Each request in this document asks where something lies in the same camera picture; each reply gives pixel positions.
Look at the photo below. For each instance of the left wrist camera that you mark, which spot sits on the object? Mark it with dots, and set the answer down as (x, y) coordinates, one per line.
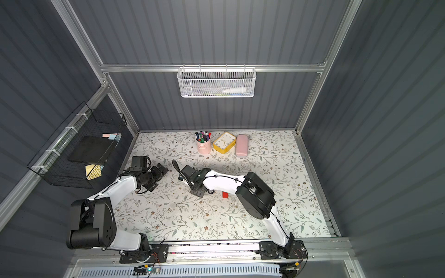
(140, 163)

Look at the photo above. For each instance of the pink pencil case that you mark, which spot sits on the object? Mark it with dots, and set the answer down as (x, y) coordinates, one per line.
(242, 145)

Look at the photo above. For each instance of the floral table mat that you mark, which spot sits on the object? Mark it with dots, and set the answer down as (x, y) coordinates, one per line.
(171, 212)

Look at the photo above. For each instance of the aluminium rail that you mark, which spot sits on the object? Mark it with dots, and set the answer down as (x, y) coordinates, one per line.
(225, 252)

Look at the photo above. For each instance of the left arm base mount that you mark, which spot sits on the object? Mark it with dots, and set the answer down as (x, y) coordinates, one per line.
(149, 254)

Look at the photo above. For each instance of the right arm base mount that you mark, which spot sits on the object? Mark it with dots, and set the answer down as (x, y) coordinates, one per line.
(293, 250)

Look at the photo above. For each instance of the black notebook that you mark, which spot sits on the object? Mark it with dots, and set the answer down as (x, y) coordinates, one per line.
(92, 150)

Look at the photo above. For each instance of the yellow alarm clock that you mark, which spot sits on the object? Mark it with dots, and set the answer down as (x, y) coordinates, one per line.
(224, 143)

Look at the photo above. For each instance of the white mesh wall basket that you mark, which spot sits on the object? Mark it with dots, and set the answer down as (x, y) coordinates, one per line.
(210, 84)

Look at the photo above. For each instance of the yellow sticky notes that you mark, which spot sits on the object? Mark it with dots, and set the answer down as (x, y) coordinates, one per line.
(93, 171)

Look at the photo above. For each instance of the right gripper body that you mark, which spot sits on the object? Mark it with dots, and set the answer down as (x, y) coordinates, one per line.
(190, 174)

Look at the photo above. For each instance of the pastel sticky notes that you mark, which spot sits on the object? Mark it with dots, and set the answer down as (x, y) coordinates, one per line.
(112, 136)

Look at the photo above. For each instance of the pink pen cup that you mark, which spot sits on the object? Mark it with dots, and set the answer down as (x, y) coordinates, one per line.
(204, 148)

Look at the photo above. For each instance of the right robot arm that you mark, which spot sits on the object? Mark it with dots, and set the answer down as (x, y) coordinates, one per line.
(257, 198)

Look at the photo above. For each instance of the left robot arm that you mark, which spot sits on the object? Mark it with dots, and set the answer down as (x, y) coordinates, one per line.
(92, 222)

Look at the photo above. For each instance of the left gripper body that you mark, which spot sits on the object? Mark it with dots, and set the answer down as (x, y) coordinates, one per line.
(157, 172)

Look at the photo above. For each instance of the white bottle in basket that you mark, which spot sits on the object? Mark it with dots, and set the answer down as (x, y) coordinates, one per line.
(235, 91)

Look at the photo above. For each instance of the black wire wall basket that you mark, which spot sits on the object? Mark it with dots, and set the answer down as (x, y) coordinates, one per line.
(51, 162)

